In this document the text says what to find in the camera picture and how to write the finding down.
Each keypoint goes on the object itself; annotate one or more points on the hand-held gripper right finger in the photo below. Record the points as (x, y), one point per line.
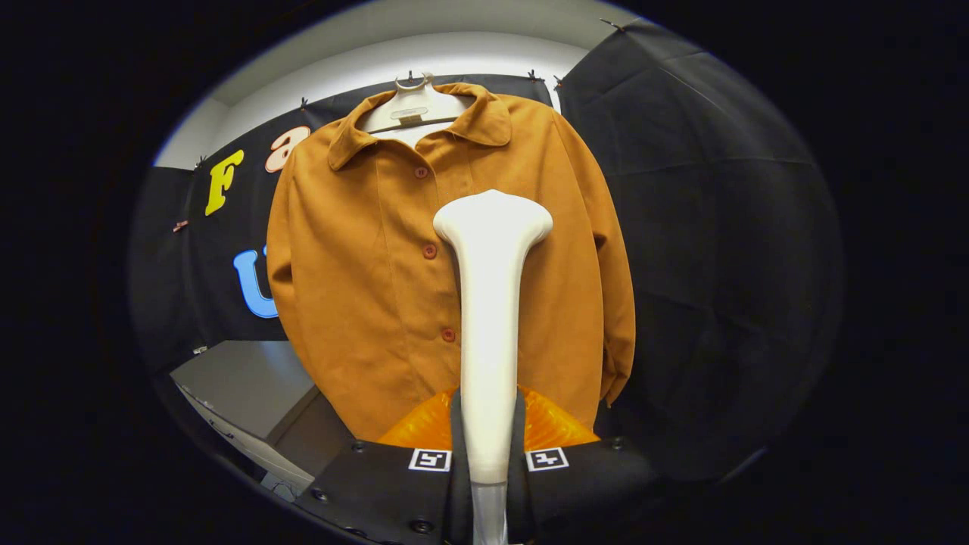
(598, 492)

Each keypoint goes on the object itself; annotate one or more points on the grey cabinet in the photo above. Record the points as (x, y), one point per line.
(235, 386)

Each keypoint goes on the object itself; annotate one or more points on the orange button shirt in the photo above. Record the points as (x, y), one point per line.
(363, 288)

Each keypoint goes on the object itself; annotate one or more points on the row of black cloth clips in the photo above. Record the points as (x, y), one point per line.
(532, 76)

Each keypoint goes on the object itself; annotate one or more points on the white clothes hanger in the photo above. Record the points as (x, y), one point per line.
(409, 106)

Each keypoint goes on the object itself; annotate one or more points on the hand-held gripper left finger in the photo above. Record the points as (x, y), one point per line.
(378, 492)

